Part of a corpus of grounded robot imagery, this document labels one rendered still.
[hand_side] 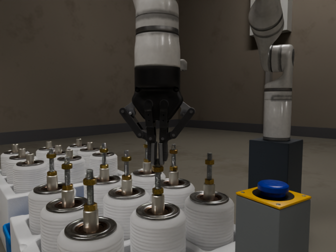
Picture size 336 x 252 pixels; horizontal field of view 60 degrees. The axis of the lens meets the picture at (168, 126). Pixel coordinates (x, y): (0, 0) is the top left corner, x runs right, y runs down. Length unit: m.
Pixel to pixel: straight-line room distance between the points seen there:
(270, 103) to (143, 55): 0.68
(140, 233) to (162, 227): 0.04
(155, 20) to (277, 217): 0.32
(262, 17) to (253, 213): 0.58
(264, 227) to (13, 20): 3.23
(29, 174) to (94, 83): 2.90
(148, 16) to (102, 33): 3.45
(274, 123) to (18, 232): 0.81
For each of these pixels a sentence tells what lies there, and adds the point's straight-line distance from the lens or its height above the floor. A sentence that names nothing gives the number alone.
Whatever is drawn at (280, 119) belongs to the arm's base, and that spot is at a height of 0.38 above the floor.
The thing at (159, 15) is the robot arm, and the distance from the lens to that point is 0.47.
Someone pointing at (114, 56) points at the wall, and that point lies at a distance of 3.97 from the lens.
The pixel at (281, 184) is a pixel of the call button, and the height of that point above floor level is 0.33.
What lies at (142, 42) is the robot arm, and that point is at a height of 0.53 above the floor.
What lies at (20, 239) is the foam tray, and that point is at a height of 0.18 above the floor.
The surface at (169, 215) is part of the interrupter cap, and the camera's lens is 0.50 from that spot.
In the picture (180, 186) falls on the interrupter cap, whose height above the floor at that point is 0.25.
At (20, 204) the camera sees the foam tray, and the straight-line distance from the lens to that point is 0.92.
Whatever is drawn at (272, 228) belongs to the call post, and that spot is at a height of 0.29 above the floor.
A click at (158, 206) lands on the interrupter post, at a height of 0.26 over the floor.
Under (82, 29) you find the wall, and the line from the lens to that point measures 3.77.
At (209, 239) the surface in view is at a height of 0.19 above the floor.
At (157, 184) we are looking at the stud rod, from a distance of 0.50.
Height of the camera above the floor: 0.44
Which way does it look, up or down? 5 degrees down
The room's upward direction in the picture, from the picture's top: straight up
